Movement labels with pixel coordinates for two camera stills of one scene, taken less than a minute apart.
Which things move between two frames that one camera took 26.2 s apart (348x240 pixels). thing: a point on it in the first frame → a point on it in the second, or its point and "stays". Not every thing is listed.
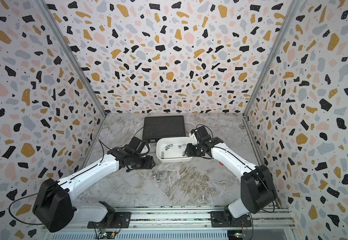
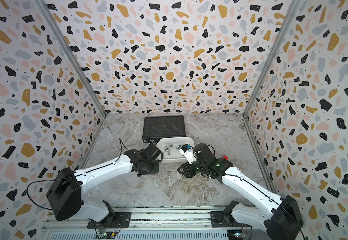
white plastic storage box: [171, 149] stays
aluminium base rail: [174, 224] stays
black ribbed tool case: [154, 127] stays
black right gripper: [188, 152] → [186, 168]
